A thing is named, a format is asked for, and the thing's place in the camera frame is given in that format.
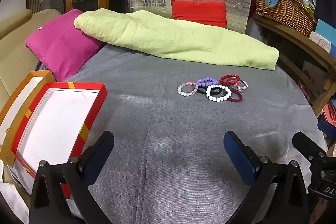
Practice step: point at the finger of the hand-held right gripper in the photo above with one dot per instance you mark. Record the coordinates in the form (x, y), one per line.
(326, 127)
(305, 144)

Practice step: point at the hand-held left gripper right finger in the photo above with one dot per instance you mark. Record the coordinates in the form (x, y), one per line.
(237, 155)

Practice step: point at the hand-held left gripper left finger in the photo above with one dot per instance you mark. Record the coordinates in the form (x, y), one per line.
(101, 153)

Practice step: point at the red cardboard box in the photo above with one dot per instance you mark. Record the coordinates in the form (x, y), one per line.
(52, 121)

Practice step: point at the red bag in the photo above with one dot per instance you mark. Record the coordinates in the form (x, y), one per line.
(328, 113)

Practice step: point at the white patterned box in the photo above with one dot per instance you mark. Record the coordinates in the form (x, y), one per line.
(321, 41)

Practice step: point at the wooden shelf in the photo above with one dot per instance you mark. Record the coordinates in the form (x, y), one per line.
(296, 40)

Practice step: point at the blue cardboard box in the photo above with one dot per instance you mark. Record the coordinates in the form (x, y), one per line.
(326, 28)

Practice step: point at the orange gold box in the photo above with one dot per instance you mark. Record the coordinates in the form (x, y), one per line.
(39, 74)

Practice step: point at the magenta pillow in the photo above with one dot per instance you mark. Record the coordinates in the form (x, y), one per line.
(60, 48)

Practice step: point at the wicker basket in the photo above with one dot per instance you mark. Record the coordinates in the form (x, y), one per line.
(286, 14)

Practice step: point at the light green blanket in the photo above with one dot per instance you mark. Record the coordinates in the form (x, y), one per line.
(170, 40)

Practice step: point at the red cushion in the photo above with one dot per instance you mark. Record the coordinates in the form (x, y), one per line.
(199, 12)

